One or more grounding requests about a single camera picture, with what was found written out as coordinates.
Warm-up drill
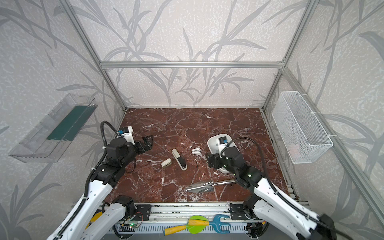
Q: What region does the left electronics board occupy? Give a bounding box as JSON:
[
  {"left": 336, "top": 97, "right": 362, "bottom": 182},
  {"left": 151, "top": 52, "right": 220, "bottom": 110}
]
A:
[{"left": 119, "top": 223, "right": 141, "bottom": 232}]

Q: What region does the black corrugated cable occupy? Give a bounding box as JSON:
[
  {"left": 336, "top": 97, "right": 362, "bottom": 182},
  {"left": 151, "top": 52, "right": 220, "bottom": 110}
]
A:
[
  {"left": 220, "top": 136, "right": 355, "bottom": 240},
  {"left": 100, "top": 120, "right": 118, "bottom": 149}
]

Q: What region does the yellow work glove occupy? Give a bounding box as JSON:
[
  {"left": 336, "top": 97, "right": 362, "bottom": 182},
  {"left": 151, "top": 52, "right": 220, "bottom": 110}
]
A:
[{"left": 86, "top": 210, "right": 103, "bottom": 229}]

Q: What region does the right electronics board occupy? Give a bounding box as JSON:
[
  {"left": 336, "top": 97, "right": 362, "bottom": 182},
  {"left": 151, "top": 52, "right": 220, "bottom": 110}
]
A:
[{"left": 244, "top": 221, "right": 270, "bottom": 239}]

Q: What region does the pink item in basket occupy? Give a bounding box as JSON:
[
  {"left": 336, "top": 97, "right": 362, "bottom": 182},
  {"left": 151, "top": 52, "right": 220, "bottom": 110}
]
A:
[{"left": 288, "top": 144, "right": 301, "bottom": 160}]

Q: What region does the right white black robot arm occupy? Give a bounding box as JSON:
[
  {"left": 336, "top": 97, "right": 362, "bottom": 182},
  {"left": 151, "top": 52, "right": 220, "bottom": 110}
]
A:
[{"left": 206, "top": 145, "right": 338, "bottom": 240}]

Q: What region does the right black corrugated cable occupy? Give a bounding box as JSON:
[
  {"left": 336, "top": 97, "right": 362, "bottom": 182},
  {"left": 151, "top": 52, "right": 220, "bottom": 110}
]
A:
[{"left": 220, "top": 136, "right": 355, "bottom": 240}]

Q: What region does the silver metal garden trowel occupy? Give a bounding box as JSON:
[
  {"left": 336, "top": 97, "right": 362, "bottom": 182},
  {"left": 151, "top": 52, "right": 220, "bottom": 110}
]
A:
[{"left": 186, "top": 180, "right": 236, "bottom": 193}]

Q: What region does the small white mini stapler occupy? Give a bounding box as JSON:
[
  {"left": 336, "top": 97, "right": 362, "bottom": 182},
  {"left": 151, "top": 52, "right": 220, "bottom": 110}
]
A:
[{"left": 191, "top": 148, "right": 202, "bottom": 155}]

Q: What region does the left black corrugated cable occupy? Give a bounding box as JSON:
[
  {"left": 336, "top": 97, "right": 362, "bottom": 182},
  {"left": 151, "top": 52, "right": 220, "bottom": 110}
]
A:
[{"left": 100, "top": 120, "right": 118, "bottom": 149}]

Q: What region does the yellow green toy tool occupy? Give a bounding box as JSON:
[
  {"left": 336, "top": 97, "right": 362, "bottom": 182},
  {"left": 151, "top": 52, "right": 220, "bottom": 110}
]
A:
[{"left": 163, "top": 215, "right": 209, "bottom": 236}]

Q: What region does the white rectangular staple tray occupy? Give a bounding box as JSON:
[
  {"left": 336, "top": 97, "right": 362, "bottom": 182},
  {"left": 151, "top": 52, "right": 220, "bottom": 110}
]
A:
[{"left": 206, "top": 134, "right": 240, "bottom": 174}]

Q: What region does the blue plastic toy wrench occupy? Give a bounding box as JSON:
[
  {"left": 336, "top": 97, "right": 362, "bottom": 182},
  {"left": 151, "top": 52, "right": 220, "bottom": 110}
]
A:
[{"left": 209, "top": 214, "right": 231, "bottom": 234}]

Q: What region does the small beige staple remover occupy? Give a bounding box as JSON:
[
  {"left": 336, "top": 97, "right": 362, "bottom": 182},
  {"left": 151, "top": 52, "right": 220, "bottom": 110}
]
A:
[{"left": 161, "top": 158, "right": 172, "bottom": 168}]

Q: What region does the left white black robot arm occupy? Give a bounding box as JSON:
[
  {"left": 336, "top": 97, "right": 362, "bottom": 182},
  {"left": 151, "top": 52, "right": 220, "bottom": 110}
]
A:
[{"left": 48, "top": 134, "right": 154, "bottom": 240}]

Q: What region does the clear acrylic wall shelf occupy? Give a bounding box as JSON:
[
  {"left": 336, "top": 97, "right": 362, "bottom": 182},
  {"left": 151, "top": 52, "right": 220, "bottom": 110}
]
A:
[{"left": 9, "top": 94, "right": 98, "bottom": 163}]

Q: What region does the electronics board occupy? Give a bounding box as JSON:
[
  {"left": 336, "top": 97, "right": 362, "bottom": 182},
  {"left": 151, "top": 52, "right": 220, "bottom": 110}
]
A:
[
  {"left": 119, "top": 223, "right": 141, "bottom": 232},
  {"left": 244, "top": 221, "right": 270, "bottom": 239}
]

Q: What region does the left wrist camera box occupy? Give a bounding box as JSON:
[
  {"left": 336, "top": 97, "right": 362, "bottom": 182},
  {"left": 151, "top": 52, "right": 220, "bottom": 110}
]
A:
[{"left": 117, "top": 126, "right": 135, "bottom": 145}]

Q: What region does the white wire mesh basket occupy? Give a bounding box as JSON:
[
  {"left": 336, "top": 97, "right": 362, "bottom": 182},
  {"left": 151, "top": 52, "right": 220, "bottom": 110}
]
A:
[{"left": 272, "top": 91, "right": 334, "bottom": 164}]

